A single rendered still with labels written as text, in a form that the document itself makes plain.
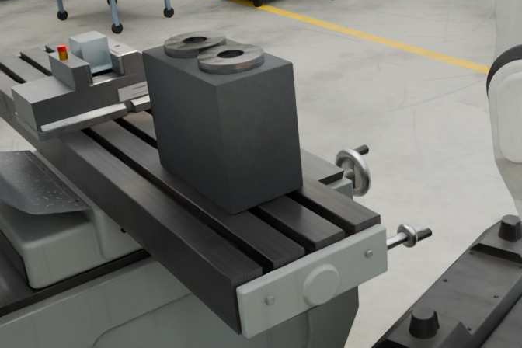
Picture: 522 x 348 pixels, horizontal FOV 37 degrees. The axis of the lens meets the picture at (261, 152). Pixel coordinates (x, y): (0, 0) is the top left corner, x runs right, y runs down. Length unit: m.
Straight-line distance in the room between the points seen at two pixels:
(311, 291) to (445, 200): 2.08
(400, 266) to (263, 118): 1.66
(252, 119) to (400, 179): 2.18
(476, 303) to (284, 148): 0.55
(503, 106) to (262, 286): 0.47
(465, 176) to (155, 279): 1.97
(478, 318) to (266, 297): 0.57
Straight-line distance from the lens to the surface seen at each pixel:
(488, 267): 1.57
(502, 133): 1.22
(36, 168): 1.49
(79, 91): 1.43
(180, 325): 1.52
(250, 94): 1.02
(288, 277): 0.96
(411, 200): 3.03
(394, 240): 1.77
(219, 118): 1.00
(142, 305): 1.45
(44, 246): 1.33
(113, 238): 1.34
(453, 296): 1.49
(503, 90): 1.19
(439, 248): 2.74
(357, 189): 1.82
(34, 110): 1.41
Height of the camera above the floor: 1.45
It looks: 24 degrees down
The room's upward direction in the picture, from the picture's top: 6 degrees counter-clockwise
